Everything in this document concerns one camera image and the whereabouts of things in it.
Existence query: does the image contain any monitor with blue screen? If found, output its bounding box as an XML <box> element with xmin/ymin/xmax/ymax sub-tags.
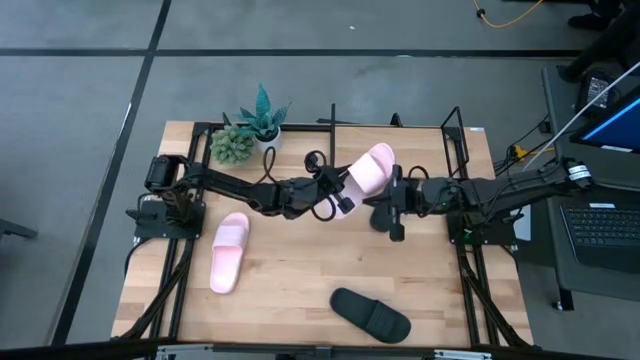
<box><xmin>569</xmin><ymin>84</ymin><xmax>640</xmax><ymax>154</ymax></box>

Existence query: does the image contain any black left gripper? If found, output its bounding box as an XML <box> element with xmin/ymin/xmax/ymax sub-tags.
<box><xmin>278</xmin><ymin>163</ymin><xmax>358</xmax><ymax>220</ymax></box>

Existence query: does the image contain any thin white rod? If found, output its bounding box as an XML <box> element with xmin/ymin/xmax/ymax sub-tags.
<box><xmin>522</xmin><ymin>60</ymin><xmax>640</xmax><ymax>172</ymax></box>

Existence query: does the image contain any black laptop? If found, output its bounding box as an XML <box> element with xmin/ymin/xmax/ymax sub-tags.
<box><xmin>559</xmin><ymin>202</ymin><xmax>640</xmax><ymax>275</ymax></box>

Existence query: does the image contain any dark grey chair leg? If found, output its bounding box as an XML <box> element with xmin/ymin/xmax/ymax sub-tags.
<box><xmin>0</xmin><ymin>217</ymin><xmax>39</xmax><ymax>241</ymax></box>

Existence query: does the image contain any person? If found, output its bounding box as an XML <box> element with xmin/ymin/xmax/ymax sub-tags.
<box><xmin>558</xmin><ymin>0</ymin><xmax>640</xmax><ymax>84</ymax></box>

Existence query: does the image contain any silver metal bracket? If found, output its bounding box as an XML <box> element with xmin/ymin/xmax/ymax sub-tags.
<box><xmin>154</xmin><ymin>343</ymin><xmax>215</xmax><ymax>360</ymax></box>
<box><xmin>433</xmin><ymin>348</ymin><xmax>494</xmax><ymax>360</ymax></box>

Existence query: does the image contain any black horizontal frame beam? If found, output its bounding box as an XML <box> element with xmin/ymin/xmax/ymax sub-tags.
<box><xmin>0</xmin><ymin>338</ymin><xmax>640</xmax><ymax>360</ymax></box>

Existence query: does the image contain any round green plant patterned pot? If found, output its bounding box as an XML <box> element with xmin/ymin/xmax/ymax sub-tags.
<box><xmin>209</xmin><ymin>124</ymin><xmax>257</xmax><ymax>167</ymax></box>

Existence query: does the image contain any spiky leaf plant white pot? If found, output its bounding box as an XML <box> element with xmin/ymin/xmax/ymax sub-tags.
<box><xmin>235</xmin><ymin>83</ymin><xmax>294</xmax><ymax>155</ymax></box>

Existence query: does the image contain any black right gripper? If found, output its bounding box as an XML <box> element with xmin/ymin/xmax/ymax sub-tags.
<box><xmin>363</xmin><ymin>163</ymin><xmax>426</xmax><ymax>244</ymax></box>

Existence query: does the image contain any black device with white label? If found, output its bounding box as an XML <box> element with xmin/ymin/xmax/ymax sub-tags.
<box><xmin>577</xmin><ymin>72</ymin><xmax>621</xmax><ymax>114</ymax></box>

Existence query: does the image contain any black power cable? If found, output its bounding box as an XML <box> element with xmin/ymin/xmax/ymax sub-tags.
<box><xmin>492</xmin><ymin>113</ymin><xmax>556</xmax><ymax>177</ymax></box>

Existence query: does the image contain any black aluminium table frame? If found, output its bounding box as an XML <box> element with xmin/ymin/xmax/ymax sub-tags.
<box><xmin>112</xmin><ymin>119</ymin><xmax>534</xmax><ymax>351</ymax></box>

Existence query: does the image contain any black slide sandal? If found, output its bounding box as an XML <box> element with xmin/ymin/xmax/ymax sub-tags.
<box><xmin>369</xmin><ymin>203</ymin><xmax>397</xmax><ymax>234</ymax></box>
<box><xmin>329</xmin><ymin>287</ymin><xmax>413</xmax><ymax>345</ymax></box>

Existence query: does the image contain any wooden shelf with black frame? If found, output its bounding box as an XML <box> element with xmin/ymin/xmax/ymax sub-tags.
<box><xmin>316</xmin><ymin>102</ymin><xmax>471</xmax><ymax>182</ymax></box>

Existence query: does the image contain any yellow floor cable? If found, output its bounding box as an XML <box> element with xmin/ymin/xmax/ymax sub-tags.
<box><xmin>472</xmin><ymin>0</ymin><xmax>545</xmax><ymax>30</ymax></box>

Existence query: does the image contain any laptop computer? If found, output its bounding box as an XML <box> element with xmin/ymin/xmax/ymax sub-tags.
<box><xmin>542</xmin><ymin>63</ymin><xmax>640</xmax><ymax>312</ymax></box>

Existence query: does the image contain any pink slide sandal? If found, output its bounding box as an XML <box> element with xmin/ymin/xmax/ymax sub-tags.
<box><xmin>209</xmin><ymin>212</ymin><xmax>250</xmax><ymax>295</ymax></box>
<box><xmin>327</xmin><ymin>142</ymin><xmax>397</xmax><ymax>221</ymax></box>

